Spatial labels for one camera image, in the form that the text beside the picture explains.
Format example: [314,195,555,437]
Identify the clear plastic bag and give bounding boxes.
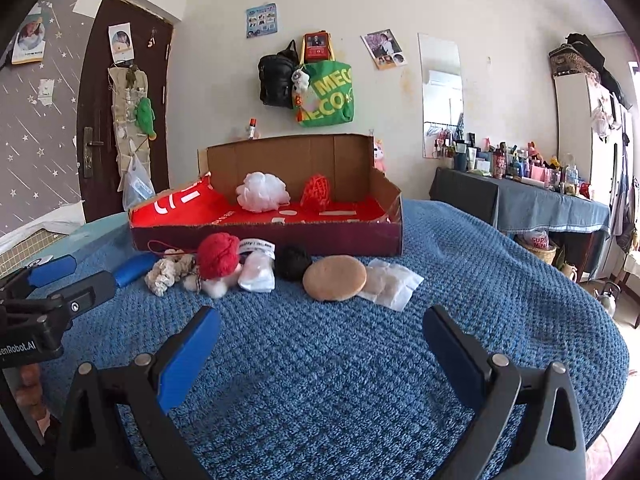
[121,152,156,211]

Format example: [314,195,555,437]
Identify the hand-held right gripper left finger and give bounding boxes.
[54,306,222,480]

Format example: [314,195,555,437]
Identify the leopard print suitcase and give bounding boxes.
[548,42,601,78]

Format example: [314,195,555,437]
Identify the beige fluffy scrunchie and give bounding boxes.
[145,254,196,297]

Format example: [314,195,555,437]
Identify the red foam net sleeve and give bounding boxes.
[300,173,332,213]

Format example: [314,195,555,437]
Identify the white wardrobe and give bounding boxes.
[554,70,633,206]

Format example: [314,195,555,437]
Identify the woven basket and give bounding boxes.
[515,230,558,266]

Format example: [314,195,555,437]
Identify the white gauze pad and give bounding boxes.
[356,257,425,312]

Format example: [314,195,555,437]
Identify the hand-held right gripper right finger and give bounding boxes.
[422,305,587,480]

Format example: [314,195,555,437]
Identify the photo print on door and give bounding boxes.
[108,22,132,65]

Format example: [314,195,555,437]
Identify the green tote bag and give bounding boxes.
[292,60,355,127]

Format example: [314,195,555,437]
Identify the round tan sponge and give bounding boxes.
[302,255,367,302]

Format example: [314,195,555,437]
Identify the hanging clothes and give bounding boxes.
[607,110,640,253]

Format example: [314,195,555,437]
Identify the pink plush toy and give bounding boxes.
[372,139,391,173]

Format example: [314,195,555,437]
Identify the wall calendar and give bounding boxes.
[11,10,47,66]

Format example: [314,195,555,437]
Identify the metal kettle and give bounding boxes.
[595,281,623,317]

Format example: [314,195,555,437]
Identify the black yarn ball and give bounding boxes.
[275,245,313,282]

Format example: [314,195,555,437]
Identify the blue wall poster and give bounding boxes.
[245,3,278,39]

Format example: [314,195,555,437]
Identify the dark brown door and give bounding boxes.
[75,0,175,223]

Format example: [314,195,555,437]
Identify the black bag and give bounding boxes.
[566,32,626,106]

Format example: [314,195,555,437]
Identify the black backpack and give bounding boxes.
[257,40,299,107]

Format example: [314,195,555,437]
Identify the cardboard box with red lining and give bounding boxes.
[127,133,404,257]

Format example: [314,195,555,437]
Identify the frameless wall mirror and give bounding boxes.
[418,33,464,160]

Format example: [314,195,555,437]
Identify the blue cloth covered table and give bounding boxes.
[429,166,612,281]

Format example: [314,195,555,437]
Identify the person's left hand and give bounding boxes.
[17,362,53,433]

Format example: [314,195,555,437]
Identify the red knit hat plush doll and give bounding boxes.
[147,233,242,299]

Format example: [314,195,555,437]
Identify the row of cosmetic bottles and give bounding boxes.
[434,132,596,200]

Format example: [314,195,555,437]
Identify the green plush toy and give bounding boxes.
[135,97,157,141]

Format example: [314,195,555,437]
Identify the wall photo print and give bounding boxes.
[361,29,408,71]

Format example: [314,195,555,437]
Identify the metal door handle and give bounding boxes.
[82,126,104,178]

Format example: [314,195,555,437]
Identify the white plush keychain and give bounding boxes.
[291,67,312,108]

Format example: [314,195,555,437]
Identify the white labelled cloth pack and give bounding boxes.
[237,240,277,293]

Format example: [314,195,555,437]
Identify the white mesh bath loofah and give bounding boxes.
[236,172,291,213]

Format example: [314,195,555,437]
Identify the green cutting mat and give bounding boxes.
[0,230,58,278]

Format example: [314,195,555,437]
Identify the white paper sheet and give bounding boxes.
[0,200,87,256]

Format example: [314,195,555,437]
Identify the beige hanging door organizer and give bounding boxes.
[107,64,151,193]

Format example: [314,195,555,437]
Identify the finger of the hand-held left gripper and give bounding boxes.
[0,254,77,301]
[50,252,161,322]

